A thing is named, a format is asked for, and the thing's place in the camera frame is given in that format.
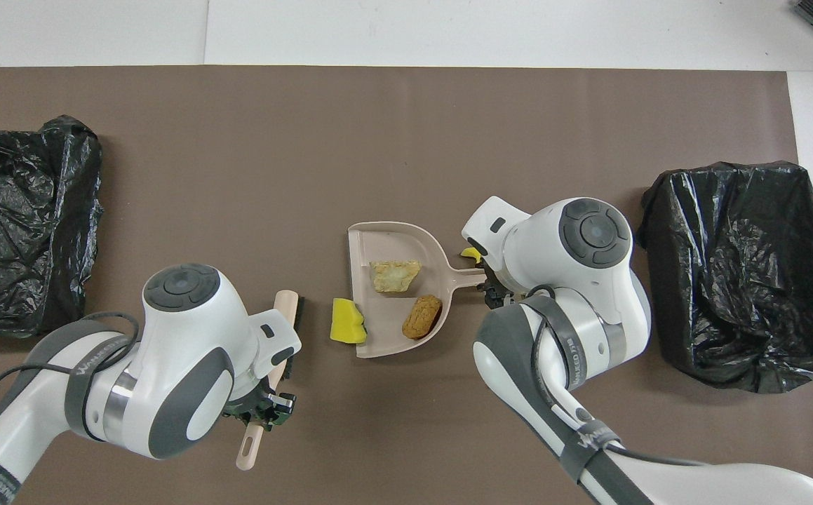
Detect croissant piece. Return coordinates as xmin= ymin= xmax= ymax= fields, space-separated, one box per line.
xmin=369 ymin=260 xmax=422 ymax=294

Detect yellow green sponge piece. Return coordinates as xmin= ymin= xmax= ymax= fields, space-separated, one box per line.
xmin=330 ymin=298 xmax=368 ymax=344

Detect beige hand brush black bristles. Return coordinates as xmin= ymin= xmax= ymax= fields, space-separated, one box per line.
xmin=236 ymin=290 xmax=305 ymax=471

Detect bin with black bag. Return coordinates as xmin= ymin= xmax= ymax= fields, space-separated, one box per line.
xmin=636 ymin=161 xmax=813 ymax=394
xmin=0 ymin=114 xmax=104 ymax=339

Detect pink plastic dustpan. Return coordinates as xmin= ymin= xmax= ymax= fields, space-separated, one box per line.
xmin=347 ymin=222 xmax=488 ymax=359

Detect brown bread roll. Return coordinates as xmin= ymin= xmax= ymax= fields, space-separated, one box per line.
xmin=402 ymin=294 xmax=443 ymax=341

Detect brown table mat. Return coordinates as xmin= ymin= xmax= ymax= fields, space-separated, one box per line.
xmin=0 ymin=66 xmax=813 ymax=505

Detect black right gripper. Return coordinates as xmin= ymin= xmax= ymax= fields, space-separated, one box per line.
xmin=478 ymin=262 xmax=520 ymax=310

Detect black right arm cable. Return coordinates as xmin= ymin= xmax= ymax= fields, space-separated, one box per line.
xmin=527 ymin=283 xmax=712 ymax=469

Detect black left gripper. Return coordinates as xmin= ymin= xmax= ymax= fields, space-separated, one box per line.
xmin=223 ymin=378 xmax=297 ymax=427

